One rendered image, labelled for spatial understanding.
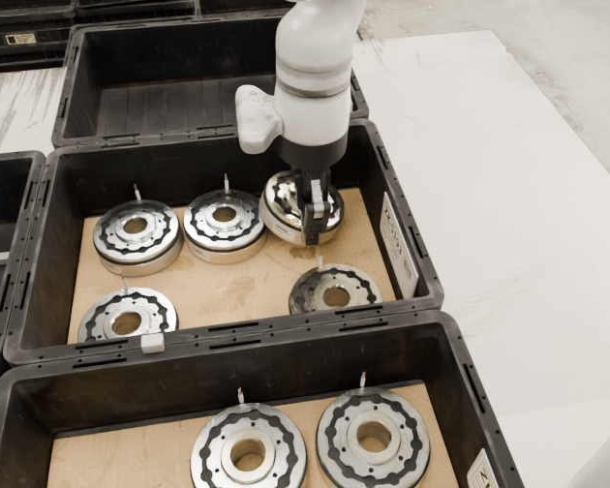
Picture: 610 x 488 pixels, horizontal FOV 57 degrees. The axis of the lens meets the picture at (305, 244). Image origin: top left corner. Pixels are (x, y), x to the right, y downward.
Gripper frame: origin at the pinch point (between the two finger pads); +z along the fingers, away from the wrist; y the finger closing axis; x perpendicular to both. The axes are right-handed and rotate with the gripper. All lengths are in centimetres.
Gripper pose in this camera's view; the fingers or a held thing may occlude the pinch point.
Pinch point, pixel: (308, 219)
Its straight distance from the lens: 67.6
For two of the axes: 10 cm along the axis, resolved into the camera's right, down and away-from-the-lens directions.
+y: -1.4, -7.4, 6.5
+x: -9.9, 0.9, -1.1
